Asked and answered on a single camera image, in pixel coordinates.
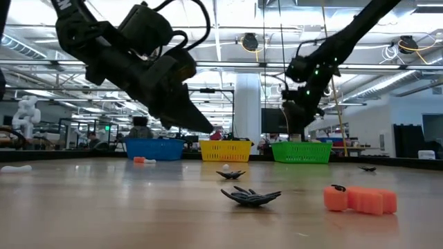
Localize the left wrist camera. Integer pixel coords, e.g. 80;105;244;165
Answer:
159;46;198;84

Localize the blue plastic basket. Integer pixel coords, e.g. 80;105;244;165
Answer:
124;138;186;161

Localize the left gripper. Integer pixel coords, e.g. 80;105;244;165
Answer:
84;48;215;135

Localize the black display screen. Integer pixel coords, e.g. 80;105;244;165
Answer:
260;107;306;142

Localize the green plastic basket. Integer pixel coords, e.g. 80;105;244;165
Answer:
271;141;334;165

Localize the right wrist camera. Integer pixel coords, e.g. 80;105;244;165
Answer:
280;89;300;103

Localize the ceiling cable reel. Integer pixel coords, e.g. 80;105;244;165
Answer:
397;35;419;55
241;33;260;53

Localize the black partition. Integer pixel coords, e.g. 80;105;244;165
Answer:
393;123;425;158

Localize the yellow plastic basket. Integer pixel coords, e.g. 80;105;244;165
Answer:
199;140;253;163

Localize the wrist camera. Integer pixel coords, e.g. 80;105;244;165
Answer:
159;46;198;84
280;89;300;103

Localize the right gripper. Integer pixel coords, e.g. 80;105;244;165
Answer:
284;68;342;143

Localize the white column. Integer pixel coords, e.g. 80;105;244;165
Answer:
234;73;262;155

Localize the white robot figure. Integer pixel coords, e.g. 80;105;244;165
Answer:
11;95;42;139

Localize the black stand frame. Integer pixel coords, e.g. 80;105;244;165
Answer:
188;88;235;141

